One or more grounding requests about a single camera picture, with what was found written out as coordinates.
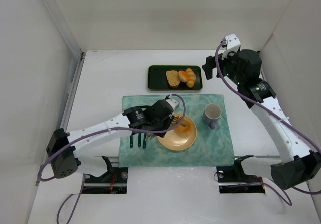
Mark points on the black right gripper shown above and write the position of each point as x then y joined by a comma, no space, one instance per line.
209,67

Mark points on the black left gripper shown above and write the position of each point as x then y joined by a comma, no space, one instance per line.
144,128

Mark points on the orange bagel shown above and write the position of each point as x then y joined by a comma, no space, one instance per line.
184,128

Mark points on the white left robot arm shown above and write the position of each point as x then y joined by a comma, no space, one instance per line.
67,151

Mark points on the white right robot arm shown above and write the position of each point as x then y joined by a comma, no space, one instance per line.
300,156

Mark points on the striped long bread roll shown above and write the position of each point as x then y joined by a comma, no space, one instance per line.
191,78

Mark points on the seeded bread slice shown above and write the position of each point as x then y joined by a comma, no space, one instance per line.
172,78

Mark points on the round orange bun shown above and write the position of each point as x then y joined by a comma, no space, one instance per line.
183,76

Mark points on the yellow round plate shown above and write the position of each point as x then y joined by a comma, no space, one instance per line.
175,142

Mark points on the purple mug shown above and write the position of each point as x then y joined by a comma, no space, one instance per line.
211,114

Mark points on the teal patterned placemat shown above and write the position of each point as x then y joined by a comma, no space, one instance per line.
210,148

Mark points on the gold spoon green handle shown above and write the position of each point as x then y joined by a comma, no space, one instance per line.
139,140

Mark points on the gold knife green handle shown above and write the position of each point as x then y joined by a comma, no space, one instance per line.
144,141

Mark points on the gold fork green handle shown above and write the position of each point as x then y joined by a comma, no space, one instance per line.
131,141

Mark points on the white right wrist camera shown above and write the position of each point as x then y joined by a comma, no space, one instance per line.
231,45

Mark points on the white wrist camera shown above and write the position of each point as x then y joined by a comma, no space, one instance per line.
231,45
172,103

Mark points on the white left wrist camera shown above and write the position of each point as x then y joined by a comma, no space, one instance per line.
172,103

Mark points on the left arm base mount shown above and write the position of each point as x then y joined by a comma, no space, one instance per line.
113,180

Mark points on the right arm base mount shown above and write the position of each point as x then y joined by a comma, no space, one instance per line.
233,182

